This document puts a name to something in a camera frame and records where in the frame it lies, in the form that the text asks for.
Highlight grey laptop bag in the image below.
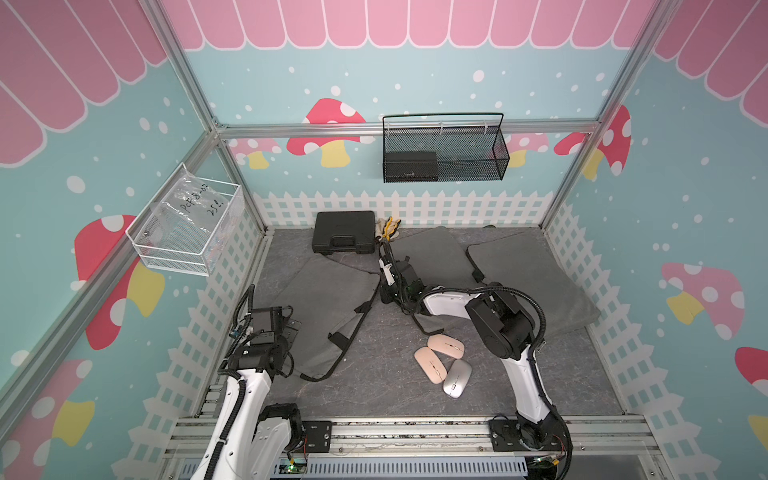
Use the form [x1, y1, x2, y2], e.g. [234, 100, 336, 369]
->
[273, 254, 379, 382]
[467, 230, 599, 340]
[383, 226, 499, 337]

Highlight pink mouse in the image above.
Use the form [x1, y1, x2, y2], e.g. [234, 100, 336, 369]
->
[427, 334, 465, 359]
[414, 347, 447, 384]

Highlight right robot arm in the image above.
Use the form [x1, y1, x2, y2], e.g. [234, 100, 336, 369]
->
[378, 240, 573, 455]

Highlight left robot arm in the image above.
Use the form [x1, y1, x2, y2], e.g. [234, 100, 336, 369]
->
[192, 306, 307, 479]

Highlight silver mouse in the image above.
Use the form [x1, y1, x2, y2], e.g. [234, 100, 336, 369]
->
[443, 359, 472, 399]

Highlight clear plastic bag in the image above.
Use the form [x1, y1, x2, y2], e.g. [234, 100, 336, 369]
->
[140, 173, 244, 254]

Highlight yellow black pliers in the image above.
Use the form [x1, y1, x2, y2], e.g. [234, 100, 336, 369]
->
[376, 217, 401, 242]

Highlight black plastic tool case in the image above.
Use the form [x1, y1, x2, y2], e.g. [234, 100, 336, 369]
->
[311, 211, 376, 255]

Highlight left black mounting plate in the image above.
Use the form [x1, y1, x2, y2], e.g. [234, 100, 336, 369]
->
[297, 420, 333, 454]

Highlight black mounting plate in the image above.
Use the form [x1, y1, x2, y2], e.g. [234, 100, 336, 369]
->
[297, 420, 333, 454]
[487, 415, 568, 453]

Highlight black box in basket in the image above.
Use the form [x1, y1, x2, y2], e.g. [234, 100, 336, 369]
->
[382, 151, 439, 183]

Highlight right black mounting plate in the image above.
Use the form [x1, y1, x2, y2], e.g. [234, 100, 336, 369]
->
[487, 415, 568, 453]

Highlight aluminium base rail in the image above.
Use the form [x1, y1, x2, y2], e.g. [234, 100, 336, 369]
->
[161, 415, 667, 463]

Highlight black wire mesh basket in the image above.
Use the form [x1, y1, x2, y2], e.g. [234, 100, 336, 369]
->
[381, 112, 510, 182]

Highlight white wire basket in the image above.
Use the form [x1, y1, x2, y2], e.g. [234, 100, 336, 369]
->
[125, 164, 245, 277]

